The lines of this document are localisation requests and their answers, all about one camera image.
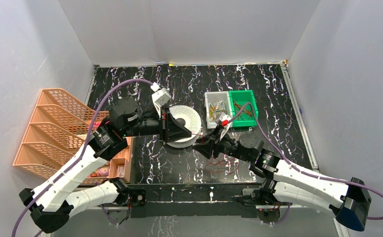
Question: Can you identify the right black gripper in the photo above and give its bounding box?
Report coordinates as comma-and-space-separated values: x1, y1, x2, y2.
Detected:
192, 125, 252, 162

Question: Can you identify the red wire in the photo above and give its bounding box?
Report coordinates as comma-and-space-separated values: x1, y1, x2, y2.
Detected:
191, 130, 241, 175

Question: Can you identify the white perforated cable spool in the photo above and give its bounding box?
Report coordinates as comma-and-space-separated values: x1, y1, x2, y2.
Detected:
167, 105, 202, 149

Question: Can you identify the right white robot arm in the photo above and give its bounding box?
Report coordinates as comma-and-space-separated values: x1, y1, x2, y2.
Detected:
192, 131, 371, 232

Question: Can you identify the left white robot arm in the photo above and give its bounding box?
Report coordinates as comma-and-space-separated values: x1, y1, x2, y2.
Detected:
19, 98, 192, 233

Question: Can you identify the white parts bin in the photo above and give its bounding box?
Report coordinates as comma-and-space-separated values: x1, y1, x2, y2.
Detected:
204, 91, 233, 129

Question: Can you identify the green parts bin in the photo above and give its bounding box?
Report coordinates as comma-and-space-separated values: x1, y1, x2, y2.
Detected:
229, 90, 258, 128

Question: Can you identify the orange file organizer rack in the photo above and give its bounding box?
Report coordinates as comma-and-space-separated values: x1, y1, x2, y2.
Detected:
13, 87, 133, 186

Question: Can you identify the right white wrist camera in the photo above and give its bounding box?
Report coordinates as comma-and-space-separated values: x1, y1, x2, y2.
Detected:
217, 112, 231, 140

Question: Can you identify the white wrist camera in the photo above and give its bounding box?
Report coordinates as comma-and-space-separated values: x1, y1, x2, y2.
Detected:
150, 82, 171, 116
217, 112, 231, 140

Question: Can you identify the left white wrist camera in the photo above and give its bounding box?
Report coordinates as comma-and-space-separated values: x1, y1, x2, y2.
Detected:
150, 82, 171, 116

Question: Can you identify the yellow wires bundle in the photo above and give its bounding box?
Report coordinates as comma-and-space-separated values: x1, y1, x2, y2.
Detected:
209, 100, 230, 122

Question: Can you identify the red wires bundle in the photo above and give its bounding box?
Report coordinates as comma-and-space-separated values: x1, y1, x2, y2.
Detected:
233, 101, 254, 118

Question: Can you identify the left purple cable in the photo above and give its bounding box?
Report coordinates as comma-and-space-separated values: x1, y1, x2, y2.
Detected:
11, 78, 156, 237

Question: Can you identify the aluminium frame rail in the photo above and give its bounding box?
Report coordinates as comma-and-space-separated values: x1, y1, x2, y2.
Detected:
279, 65, 351, 237

